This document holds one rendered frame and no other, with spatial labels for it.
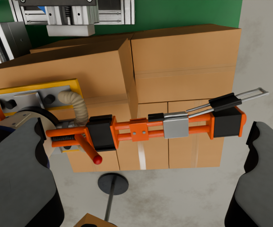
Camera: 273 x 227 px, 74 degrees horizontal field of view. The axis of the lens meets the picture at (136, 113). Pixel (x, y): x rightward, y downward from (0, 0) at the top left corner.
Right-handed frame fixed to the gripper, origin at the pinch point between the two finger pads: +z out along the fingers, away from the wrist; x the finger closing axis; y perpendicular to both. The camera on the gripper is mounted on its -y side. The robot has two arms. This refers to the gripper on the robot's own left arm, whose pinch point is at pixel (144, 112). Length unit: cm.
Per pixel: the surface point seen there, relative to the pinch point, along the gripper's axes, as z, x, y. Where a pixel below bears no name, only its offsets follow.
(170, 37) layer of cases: 98, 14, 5
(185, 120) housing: 32.3, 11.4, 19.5
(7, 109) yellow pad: 44, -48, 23
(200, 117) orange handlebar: 33.1, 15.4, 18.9
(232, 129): 31.5, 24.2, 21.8
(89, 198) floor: 152, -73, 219
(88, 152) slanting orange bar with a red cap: 24.6, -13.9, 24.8
